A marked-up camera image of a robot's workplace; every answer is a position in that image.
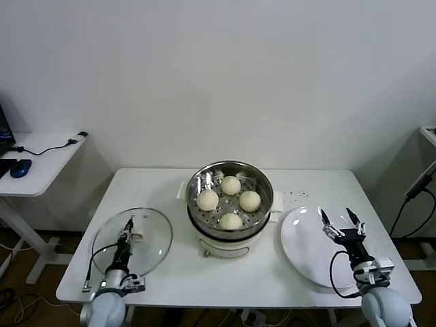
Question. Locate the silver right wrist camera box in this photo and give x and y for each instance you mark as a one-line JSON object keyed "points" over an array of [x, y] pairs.
{"points": [[379, 269]]}

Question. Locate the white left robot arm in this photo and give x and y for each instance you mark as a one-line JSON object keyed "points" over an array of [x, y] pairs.
{"points": [[104, 306]]}

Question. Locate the white table leg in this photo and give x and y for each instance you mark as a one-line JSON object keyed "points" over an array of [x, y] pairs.
{"points": [[333, 317], [131, 316]]}

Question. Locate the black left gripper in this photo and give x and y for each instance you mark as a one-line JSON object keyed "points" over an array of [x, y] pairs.
{"points": [[122, 257]]}

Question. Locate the cream electric cooker base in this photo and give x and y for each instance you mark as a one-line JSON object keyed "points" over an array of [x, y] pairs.
{"points": [[225, 247]]}

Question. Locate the large white plate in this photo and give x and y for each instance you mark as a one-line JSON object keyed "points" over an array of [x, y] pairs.
{"points": [[299, 245]]}

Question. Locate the blue computer mouse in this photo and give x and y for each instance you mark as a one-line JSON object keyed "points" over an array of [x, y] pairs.
{"points": [[21, 168]]}

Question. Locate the white steamed baozi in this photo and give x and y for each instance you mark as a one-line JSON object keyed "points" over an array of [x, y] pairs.
{"points": [[207, 200], [231, 185], [249, 200], [231, 221]]}

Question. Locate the white power strip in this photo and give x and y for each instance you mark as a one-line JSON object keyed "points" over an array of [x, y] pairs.
{"points": [[253, 316]]}

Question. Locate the stainless steel steamer basket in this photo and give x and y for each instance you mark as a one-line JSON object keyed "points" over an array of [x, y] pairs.
{"points": [[262, 218]]}

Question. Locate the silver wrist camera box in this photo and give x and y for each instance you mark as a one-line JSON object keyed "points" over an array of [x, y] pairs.
{"points": [[134, 284], [379, 269]]}

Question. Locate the white side table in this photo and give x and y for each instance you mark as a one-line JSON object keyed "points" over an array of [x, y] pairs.
{"points": [[51, 160]]}

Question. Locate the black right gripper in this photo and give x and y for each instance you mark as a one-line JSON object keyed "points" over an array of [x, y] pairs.
{"points": [[352, 242]]}

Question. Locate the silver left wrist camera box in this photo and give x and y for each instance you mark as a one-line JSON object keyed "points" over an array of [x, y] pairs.
{"points": [[134, 284]]}

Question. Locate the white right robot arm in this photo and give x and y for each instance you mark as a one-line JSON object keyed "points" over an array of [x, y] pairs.
{"points": [[385, 306]]}

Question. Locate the oval glass pot lid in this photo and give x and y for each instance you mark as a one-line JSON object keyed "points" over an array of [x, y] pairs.
{"points": [[153, 238]]}

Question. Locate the white desk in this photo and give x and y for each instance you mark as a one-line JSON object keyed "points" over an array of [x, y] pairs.
{"points": [[428, 131]]}

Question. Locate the black laptop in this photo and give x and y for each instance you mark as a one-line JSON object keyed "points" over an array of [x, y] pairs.
{"points": [[7, 136]]}

